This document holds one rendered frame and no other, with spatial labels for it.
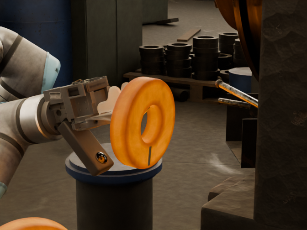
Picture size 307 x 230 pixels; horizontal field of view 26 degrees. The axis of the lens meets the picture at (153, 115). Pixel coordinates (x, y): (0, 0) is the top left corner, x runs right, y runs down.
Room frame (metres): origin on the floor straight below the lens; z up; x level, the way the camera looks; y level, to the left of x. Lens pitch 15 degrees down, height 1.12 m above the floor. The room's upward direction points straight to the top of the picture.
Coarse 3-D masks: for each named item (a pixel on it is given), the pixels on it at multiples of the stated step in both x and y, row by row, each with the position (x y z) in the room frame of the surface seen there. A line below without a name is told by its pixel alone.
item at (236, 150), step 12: (228, 96) 1.74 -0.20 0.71; (252, 96) 1.74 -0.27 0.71; (228, 108) 1.74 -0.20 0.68; (240, 108) 1.74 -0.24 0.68; (252, 108) 1.74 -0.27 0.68; (228, 120) 1.74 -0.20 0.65; (240, 120) 1.74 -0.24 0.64; (252, 120) 1.48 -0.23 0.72; (228, 132) 1.74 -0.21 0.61; (240, 132) 1.74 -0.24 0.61; (252, 132) 1.48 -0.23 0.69; (228, 144) 1.70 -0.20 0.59; (240, 144) 1.70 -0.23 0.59; (252, 144) 1.48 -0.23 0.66; (240, 156) 1.56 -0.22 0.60; (252, 156) 1.48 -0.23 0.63
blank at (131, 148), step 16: (144, 80) 1.07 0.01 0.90; (160, 80) 1.09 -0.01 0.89; (128, 96) 1.03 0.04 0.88; (144, 96) 1.05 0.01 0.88; (160, 96) 1.09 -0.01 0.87; (112, 112) 1.03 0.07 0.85; (128, 112) 1.02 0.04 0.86; (144, 112) 1.05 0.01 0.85; (160, 112) 1.10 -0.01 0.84; (112, 128) 1.02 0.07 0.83; (128, 128) 1.01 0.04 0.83; (160, 128) 1.10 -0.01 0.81; (112, 144) 1.02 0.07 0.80; (128, 144) 1.01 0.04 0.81; (144, 144) 1.05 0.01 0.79; (160, 144) 1.10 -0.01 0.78; (128, 160) 1.02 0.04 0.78; (144, 160) 1.05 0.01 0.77
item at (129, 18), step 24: (72, 0) 4.62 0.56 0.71; (96, 0) 4.66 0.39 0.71; (120, 0) 4.89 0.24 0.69; (72, 24) 4.62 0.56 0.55; (96, 24) 4.65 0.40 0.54; (120, 24) 4.89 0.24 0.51; (72, 48) 4.62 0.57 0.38; (96, 48) 4.65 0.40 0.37; (120, 48) 4.89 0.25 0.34; (96, 72) 4.64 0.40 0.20; (120, 72) 4.88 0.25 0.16
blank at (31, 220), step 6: (12, 222) 0.77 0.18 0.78; (18, 222) 0.77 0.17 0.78; (24, 222) 0.77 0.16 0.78; (30, 222) 0.77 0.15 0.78; (36, 222) 0.77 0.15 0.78; (42, 222) 0.77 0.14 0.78; (48, 222) 0.78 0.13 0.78; (54, 222) 0.79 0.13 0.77; (0, 228) 0.76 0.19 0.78; (6, 228) 0.76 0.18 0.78; (12, 228) 0.75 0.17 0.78; (18, 228) 0.75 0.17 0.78; (24, 228) 0.75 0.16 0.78; (30, 228) 0.75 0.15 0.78; (36, 228) 0.76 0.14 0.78; (42, 228) 0.76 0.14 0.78; (48, 228) 0.76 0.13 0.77; (54, 228) 0.77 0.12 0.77; (60, 228) 0.78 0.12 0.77
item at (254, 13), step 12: (240, 0) 0.87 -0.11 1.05; (252, 0) 0.87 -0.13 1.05; (240, 12) 0.87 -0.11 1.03; (252, 12) 0.87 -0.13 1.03; (240, 24) 0.88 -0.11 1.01; (252, 24) 0.88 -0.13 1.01; (240, 36) 0.89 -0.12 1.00; (252, 36) 0.89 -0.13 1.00; (252, 48) 0.90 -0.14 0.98; (252, 60) 0.91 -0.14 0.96; (252, 72) 0.93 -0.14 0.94
